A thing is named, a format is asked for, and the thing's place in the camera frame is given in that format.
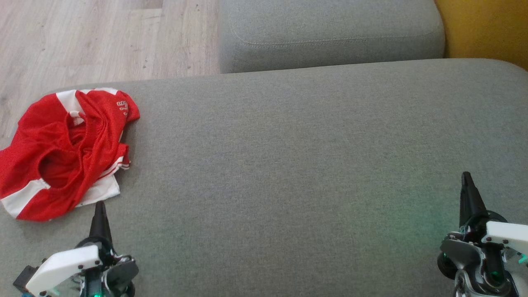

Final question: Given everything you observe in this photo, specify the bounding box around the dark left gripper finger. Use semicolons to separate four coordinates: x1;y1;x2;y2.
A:
88;201;113;249

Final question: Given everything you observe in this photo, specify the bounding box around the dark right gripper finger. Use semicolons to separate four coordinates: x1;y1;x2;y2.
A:
459;172;489;228

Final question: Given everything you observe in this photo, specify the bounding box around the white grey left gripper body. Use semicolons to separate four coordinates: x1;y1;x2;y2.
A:
12;237;140;297

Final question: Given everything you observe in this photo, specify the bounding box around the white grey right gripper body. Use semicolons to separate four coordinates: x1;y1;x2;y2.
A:
436;210;528;297

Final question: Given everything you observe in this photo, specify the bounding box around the red white sports garment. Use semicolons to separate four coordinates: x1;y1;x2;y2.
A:
0;87;141;222

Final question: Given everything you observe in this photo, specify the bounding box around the yellow cushion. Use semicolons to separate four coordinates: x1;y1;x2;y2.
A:
434;0;528;71

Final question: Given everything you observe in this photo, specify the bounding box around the grey fabric sofa seat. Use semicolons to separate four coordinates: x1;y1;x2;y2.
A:
0;58;528;297

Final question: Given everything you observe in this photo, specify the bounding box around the grey sofa back cushion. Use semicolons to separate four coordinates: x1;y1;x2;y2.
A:
218;0;447;75

